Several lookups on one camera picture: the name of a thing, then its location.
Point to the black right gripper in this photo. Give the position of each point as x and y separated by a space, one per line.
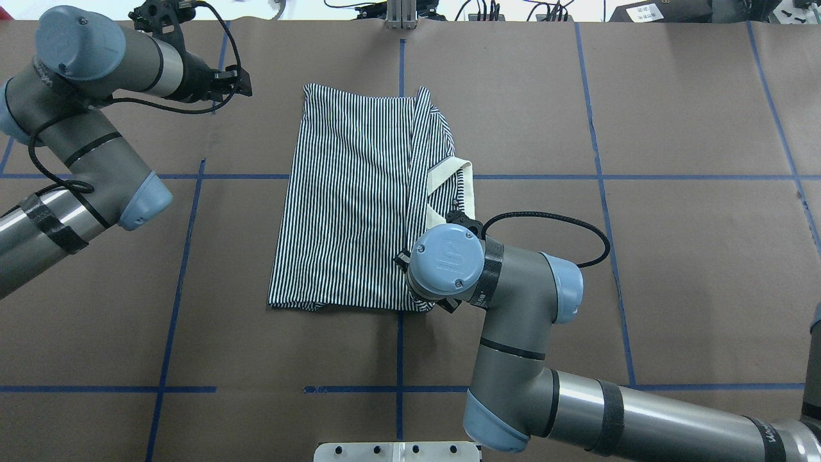
402 259

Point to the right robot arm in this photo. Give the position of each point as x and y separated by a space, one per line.
514 396

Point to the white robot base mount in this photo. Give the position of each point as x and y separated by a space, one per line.
399 451

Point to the grey box with label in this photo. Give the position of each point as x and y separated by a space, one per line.
663 11

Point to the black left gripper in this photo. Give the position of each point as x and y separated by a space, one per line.
196 80

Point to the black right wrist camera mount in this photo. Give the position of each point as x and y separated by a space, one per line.
460 218

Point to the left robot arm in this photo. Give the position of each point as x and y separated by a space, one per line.
54 108

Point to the navy white striped polo shirt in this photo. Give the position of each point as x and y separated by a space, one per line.
369 176

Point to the aluminium profile post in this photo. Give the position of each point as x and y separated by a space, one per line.
401 14

